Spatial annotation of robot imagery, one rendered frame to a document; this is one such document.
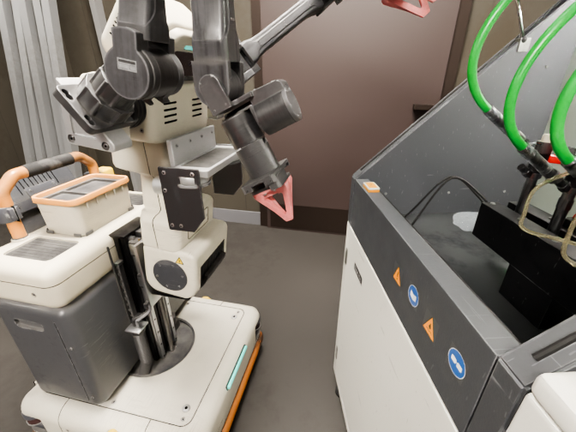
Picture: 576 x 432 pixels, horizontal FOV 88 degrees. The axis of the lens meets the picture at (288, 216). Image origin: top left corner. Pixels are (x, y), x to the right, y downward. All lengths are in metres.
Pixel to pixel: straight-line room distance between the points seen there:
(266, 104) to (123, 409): 1.04
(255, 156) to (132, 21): 0.26
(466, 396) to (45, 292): 0.89
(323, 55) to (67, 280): 1.91
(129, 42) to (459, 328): 0.61
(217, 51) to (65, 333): 0.81
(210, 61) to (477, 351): 0.53
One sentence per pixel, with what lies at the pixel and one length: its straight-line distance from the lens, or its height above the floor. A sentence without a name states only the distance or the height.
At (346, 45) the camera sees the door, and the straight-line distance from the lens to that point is 2.25.
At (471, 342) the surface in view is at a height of 0.93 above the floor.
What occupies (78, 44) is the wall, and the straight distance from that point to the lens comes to 3.19.
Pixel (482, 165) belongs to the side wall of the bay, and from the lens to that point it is 1.08.
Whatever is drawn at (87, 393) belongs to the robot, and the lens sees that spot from 1.20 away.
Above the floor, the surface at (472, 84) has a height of 1.22.
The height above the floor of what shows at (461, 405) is 0.83.
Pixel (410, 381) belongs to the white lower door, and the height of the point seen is 0.72.
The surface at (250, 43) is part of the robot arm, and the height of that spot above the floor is 1.31.
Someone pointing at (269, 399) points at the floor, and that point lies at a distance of 1.47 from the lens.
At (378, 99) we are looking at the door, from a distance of 2.25.
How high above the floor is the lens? 1.23
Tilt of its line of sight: 26 degrees down
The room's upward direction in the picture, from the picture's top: straight up
